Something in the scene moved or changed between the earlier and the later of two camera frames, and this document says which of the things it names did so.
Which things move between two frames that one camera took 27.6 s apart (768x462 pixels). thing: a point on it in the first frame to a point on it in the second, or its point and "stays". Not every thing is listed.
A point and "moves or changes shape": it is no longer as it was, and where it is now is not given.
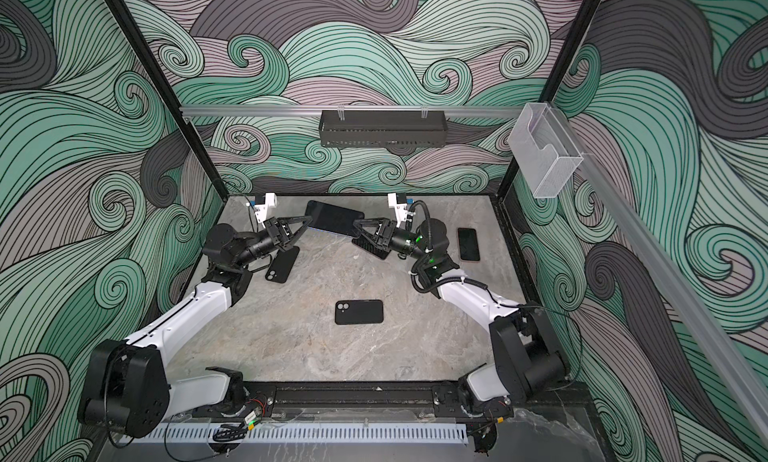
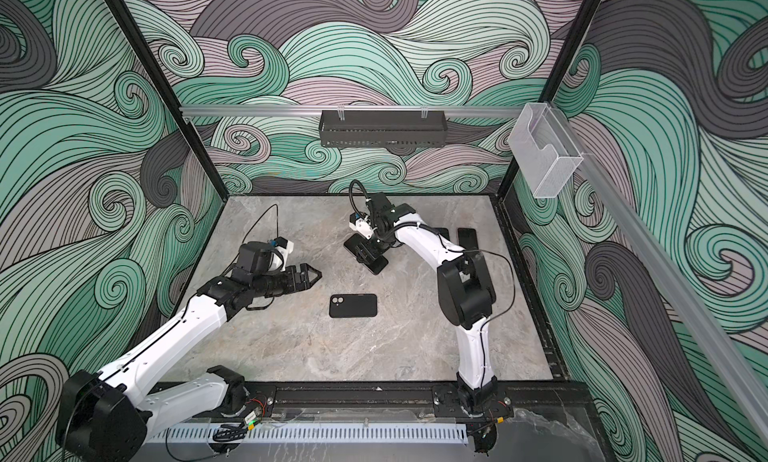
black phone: x=280 y=267 moves or changes shape
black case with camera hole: x=354 y=312 moves or changes shape
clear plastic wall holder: x=542 y=150 stays
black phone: x=468 y=245 stays
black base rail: x=405 y=401 stays
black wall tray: x=382 y=128 stays
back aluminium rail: x=298 y=109 stays
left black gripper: x=277 y=235 to x=293 y=278
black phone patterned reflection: x=365 y=244 moves or changes shape
